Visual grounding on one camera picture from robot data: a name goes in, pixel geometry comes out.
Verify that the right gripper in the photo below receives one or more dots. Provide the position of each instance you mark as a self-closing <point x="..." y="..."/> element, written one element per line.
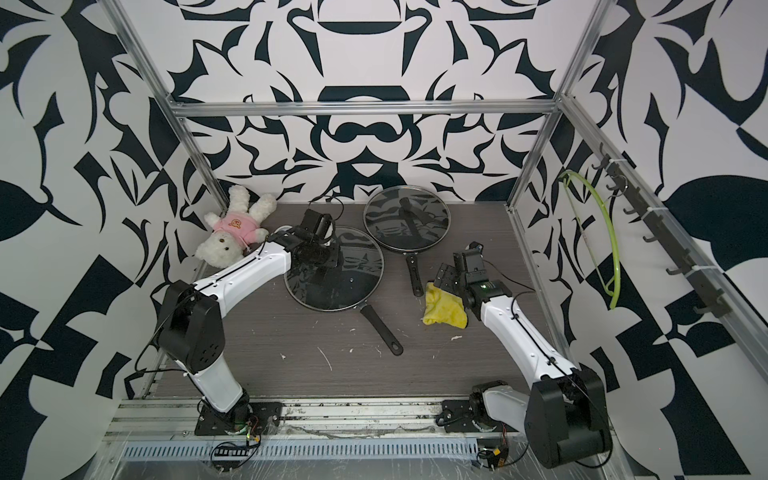
<point x="445" y="276"/>

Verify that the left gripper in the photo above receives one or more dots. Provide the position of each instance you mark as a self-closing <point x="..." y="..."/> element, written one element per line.
<point x="335" y="257"/>

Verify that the yellow cleaning cloth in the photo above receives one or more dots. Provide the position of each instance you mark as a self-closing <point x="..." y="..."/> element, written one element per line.
<point x="442" y="307"/>

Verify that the large glass pot lid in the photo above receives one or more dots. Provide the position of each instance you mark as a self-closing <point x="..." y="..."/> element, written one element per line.
<point x="347" y="285"/>

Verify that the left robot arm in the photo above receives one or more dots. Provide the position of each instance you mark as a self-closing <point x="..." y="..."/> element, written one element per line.
<point x="190" y="325"/>

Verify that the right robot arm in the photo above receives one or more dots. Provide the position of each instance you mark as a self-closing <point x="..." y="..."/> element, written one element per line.
<point x="564" y="415"/>

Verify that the small glass pan lid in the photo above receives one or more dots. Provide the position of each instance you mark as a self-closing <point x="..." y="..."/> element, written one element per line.
<point x="407" y="219"/>

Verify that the large black frying pan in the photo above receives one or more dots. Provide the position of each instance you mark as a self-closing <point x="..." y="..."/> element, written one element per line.
<point x="378" y="324"/>

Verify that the white teddy bear pink shirt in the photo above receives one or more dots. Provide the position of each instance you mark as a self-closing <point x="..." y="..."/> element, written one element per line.
<point x="237" y="230"/>

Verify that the small black frying pan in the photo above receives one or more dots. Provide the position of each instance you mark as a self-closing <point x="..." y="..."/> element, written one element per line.
<point x="414" y="270"/>

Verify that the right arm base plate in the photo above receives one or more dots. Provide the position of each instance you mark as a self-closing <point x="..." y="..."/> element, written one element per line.
<point x="481" y="416"/>

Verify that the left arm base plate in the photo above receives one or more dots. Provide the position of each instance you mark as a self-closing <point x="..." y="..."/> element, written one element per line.
<point x="254" y="418"/>

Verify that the black wall hook rack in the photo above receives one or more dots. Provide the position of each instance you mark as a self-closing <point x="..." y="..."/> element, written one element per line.
<point x="666" y="231"/>

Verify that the aluminium frame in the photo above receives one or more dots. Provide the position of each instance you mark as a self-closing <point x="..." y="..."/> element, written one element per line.
<point x="744" y="324"/>

